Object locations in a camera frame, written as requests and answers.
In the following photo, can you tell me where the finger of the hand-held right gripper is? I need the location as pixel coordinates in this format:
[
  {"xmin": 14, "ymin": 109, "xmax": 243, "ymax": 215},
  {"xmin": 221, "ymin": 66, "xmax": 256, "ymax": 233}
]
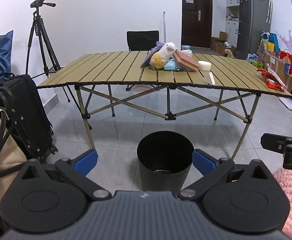
[{"xmin": 261, "ymin": 133, "xmax": 292, "ymax": 170}]

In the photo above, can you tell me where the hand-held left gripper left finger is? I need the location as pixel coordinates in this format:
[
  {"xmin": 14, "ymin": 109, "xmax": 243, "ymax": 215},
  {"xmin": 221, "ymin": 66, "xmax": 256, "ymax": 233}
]
[{"xmin": 16, "ymin": 149, "xmax": 111, "ymax": 201}]

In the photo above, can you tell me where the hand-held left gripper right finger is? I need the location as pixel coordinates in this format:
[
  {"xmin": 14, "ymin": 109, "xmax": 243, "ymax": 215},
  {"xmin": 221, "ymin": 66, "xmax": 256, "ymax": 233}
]
[{"xmin": 178, "ymin": 149, "xmax": 276, "ymax": 201}]

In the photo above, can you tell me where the black round trash bin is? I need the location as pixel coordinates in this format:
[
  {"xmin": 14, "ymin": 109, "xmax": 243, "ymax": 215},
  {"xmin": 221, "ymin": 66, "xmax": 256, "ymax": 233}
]
[{"xmin": 137, "ymin": 131, "xmax": 195, "ymax": 192}]

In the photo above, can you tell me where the white round foam roll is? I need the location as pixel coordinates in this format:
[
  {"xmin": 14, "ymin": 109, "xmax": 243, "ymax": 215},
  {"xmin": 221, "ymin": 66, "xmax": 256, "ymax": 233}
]
[{"xmin": 198, "ymin": 60, "xmax": 212, "ymax": 71}]

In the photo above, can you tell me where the pink and tan sponge block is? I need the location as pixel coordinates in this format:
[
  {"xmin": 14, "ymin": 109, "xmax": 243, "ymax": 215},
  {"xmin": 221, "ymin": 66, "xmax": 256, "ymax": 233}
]
[{"xmin": 174, "ymin": 51, "xmax": 199, "ymax": 72}]

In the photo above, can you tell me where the white and yellow plush toy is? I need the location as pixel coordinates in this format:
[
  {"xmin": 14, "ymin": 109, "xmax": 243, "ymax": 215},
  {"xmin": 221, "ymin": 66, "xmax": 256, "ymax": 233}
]
[{"xmin": 149, "ymin": 42, "xmax": 178, "ymax": 68}]

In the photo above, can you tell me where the purple drawstring pouch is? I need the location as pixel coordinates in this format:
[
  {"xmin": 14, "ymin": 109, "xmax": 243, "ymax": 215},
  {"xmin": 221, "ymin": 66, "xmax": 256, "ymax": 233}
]
[{"xmin": 140, "ymin": 41, "xmax": 165, "ymax": 68}]

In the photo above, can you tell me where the flat floor scale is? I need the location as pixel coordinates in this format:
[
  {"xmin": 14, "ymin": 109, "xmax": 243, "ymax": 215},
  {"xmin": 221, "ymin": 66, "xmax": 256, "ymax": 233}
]
[{"xmin": 279, "ymin": 97, "xmax": 292, "ymax": 111}]

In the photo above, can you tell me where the red snack packet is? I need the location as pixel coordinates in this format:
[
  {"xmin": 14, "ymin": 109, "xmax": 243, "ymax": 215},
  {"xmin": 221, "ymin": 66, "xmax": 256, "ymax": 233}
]
[{"xmin": 257, "ymin": 68, "xmax": 287, "ymax": 92}]

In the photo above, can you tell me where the tall taped cardboard box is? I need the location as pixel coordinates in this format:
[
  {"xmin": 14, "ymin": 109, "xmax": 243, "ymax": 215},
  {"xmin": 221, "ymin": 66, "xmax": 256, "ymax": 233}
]
[{"xmin": 263, "ymin": 52, "xmax": 292, "ymax": 93}]

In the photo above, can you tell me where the black suitcase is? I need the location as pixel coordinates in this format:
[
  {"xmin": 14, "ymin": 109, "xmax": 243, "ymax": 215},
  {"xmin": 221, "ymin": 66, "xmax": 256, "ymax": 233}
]
[{"xmin": 0, "ymin": 74, "xmax": 59, "ymax": 164}]

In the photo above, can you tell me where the white paper card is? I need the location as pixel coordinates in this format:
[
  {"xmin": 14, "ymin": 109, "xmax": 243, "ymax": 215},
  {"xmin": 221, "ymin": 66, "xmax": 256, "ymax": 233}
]
[{"xmin": 202, "ymin": 72, "xmax": 216, "ymax": 85}]

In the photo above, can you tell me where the tan slatted folding table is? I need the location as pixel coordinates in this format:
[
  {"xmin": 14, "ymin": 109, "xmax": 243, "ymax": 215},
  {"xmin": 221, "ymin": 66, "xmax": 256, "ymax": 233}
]
[{"xmin": 36, "ymin": 51, "xmax": 292, "ymax": 160}]

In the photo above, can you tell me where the blue gift bag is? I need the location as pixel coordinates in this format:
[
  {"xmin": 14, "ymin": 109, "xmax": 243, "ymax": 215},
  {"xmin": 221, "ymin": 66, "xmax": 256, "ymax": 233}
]
[{"xmin": 261, "ymin": 32, "xmax": 280, "ymax": 53}]

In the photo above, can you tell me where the light blue soft toy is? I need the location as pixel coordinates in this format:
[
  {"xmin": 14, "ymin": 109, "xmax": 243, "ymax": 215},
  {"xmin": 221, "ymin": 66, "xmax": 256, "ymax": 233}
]
[{"xmin": 164, "ymin": 59, "xmax": 184, "ymax": 71}]

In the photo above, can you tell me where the large brown cardboard box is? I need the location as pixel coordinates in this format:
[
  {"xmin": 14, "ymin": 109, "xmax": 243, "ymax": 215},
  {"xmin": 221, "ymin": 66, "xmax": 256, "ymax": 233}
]
[{"xmin": 210, "ymin": 38, "xmax": 236, "ymax": 55}]

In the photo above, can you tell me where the white base cabinet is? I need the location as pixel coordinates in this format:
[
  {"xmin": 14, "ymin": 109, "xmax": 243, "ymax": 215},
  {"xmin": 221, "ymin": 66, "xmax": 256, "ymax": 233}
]
[{"xmin": 225, "ymin": 21, "xmax": 240, "ymax": 48}]

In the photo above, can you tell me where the grey refrigerator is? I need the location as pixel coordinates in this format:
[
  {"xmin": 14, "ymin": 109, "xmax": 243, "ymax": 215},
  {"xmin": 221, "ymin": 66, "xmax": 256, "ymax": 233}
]
[{"xmin": 236, "ymin": 0, "xmax": 271, "ymax": 60}]

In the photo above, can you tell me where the black folding chair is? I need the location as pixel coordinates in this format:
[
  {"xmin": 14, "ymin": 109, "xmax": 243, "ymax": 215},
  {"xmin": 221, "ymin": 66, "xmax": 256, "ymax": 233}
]
[{"xmin": 126, "ymin": 30, "xmax": 160, "ymax": 52}]

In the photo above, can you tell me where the dark brown door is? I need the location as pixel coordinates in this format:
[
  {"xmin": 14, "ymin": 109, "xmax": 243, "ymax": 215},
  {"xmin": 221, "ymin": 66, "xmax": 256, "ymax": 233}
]
[{"xmin": 181, "ymin": 0, "xmax": 213, "ymax": 48}]

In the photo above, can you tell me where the blue fabric bag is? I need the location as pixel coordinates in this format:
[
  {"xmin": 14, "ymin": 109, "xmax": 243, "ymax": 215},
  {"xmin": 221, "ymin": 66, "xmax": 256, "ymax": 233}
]
[{"xmin": 0, "ymin": 30, "xmax": 14, "ymax": 77}]

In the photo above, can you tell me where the white mop pole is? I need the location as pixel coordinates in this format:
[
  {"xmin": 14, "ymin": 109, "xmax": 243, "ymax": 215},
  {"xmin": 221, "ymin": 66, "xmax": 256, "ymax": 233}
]
[{"xmin": 162, "ymin": 11, "xmax": 167, "ymax": 43}]

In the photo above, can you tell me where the black tripod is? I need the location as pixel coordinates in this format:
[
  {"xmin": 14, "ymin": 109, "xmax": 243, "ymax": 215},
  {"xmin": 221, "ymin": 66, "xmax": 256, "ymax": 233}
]
[{"xmin": 25, "ymin": 1, "xmax": 73, "ymax": 103}]

